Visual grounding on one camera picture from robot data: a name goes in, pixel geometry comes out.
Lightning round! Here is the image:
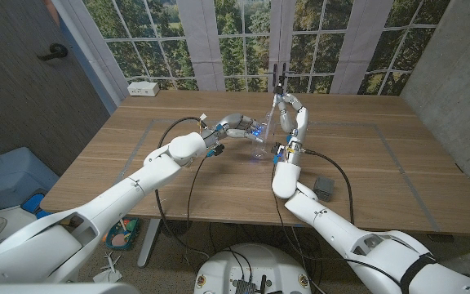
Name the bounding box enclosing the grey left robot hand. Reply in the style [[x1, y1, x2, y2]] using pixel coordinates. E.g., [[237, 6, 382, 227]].
[[217, 113, 266, 143]]

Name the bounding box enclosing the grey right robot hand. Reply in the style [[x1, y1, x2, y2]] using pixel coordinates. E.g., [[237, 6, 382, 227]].
[[275, 92, 310, 142]]

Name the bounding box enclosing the clear plastic spray bottle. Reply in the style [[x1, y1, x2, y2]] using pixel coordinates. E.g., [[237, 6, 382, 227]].
[[251, 112, 279, 161]]

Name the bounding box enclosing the black spray nozzle with tube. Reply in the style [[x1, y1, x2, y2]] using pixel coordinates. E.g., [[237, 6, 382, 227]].
[[262, 73, 287, 140]]

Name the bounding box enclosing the black door handle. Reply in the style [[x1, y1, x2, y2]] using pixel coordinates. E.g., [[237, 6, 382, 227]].
[[37, 42, 69, 62]]

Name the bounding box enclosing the grey block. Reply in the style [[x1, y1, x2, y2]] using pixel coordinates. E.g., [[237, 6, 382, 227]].
[[313, 176, 336, 203]]

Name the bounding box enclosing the white power strip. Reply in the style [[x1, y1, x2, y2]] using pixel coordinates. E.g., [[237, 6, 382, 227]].
[[127, 81, 161, 98]]

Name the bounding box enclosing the printed window backdrop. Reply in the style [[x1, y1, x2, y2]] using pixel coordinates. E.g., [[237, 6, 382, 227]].
[[57, 0, 452, 97]]

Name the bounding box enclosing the dark round slatted disc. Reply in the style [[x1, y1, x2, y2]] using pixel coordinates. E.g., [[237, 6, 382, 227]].
[[161, 220, 193, 238]]

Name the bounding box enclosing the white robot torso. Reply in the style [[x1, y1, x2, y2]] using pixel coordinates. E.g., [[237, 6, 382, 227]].
[[193, 243, 313, 294]]

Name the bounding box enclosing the white table leg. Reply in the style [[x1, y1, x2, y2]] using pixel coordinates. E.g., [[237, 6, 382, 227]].
[[136, 218, 162, 269]]

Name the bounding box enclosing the teal toy basket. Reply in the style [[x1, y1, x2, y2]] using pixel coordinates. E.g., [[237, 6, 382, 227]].
[[104, 217, 140, 251]]

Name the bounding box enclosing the white toy airplane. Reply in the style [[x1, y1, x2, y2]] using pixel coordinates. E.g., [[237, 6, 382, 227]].
[[92, 252, 122, 283]]

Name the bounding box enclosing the dark wooden door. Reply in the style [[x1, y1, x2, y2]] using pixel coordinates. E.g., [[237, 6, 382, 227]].
[[0, 0, 112, 177]]

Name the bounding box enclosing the blue storage bin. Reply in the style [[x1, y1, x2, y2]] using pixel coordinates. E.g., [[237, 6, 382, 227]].
[[0, 146, 60, 213]]

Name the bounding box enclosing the white floor mat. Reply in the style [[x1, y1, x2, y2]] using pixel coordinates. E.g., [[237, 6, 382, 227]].
[[0, 206, 52, 262]]

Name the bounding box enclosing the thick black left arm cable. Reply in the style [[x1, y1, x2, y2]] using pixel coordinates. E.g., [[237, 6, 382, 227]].
[[153, 116, 212, 259]]

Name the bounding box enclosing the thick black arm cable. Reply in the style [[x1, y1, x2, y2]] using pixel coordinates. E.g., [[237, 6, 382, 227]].
[[302, 149, 357, 225], [153, 116, 212, 259]]

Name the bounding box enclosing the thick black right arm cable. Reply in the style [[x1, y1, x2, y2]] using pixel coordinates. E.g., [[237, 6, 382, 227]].
[[302, 149, 357, 225]]

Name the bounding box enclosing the thin black left wrist cable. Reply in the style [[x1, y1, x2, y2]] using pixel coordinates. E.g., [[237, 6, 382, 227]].
[[184, 154, 214, 229]]

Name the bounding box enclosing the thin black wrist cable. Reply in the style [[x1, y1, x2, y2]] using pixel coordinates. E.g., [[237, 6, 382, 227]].
[[184, 154, 214, 229], [270, 162, 403, 285]]

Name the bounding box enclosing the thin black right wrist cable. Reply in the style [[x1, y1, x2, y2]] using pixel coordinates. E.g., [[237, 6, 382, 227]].
[[270, 162, 403, 285]]

